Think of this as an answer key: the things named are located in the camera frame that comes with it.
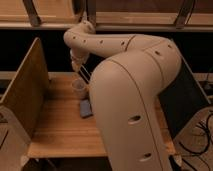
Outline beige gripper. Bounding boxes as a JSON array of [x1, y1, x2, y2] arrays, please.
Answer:
[[70, 50, 89, 73]]

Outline blue sponge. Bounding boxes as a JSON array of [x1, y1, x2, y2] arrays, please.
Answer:
[[80, 100, 93, 118]]

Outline right dark divider panel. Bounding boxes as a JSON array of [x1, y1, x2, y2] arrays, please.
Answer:
[[159, 58, 210, 140]]

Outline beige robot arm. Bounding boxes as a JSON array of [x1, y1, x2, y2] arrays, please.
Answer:
[[64, 21, 181, 171]]

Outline black floor cables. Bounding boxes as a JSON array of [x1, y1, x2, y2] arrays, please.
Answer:
[[173, 111, 213, 171]]

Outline left wooden divider panel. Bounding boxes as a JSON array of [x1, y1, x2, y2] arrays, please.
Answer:
[[0, 38, 49, 144]]

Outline translucent ceramic cup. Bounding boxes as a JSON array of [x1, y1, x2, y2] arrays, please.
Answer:
[[71, 78, 88, 100]]

